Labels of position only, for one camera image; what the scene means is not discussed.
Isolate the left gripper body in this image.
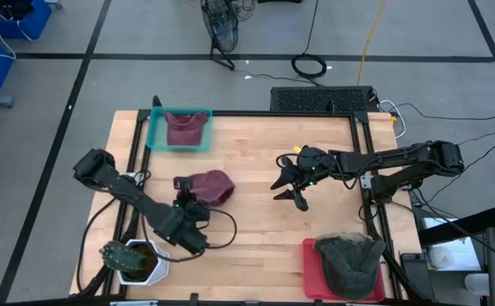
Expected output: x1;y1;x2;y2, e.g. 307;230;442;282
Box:
173;176;211;226

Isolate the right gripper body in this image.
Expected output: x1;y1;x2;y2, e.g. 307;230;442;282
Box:
282;146;333;213

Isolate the maroon cap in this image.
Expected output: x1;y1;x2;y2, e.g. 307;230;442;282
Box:
191;169;236;208
164;110;210;148

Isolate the dark grey cap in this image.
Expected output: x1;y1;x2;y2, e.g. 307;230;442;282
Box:
314;235;388;301

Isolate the black computer case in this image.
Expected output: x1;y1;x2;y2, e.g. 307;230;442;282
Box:
269;85;379;114

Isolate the white hexagonal plant pot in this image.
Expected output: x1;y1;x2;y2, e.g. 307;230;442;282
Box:
117;238;172;286

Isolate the teal plastic bin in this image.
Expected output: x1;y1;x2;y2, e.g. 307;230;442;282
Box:
145;105;213;153

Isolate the green cactus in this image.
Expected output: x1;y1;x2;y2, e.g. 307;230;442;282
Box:
98;240;146;273

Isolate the pink plastic bin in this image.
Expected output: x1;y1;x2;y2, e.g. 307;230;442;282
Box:
301;237;387;303

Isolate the black tablet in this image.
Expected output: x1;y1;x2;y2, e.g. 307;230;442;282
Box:
400;252;432;295

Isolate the black desk bar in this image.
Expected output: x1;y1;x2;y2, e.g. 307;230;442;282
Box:
419;206;495;247

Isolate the black floor fan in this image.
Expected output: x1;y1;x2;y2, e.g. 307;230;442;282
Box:
199;0;241;71

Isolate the black equipment bundle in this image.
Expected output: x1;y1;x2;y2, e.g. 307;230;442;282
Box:
0;0;36;21

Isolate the black table frame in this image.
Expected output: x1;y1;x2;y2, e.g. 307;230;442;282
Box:
77;108;422;305

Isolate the white cable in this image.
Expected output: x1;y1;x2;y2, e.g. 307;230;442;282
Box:
378;99;407;140

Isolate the thin black cable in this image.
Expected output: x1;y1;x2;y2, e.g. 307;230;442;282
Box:
290;0;328;80

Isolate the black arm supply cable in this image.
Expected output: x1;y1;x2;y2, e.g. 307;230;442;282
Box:
76;195;119;294

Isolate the yellow cable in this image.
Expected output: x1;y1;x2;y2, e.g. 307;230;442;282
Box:
356;0;389;86

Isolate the black floor cable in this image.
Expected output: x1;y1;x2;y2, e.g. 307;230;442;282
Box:
388;101;495;122

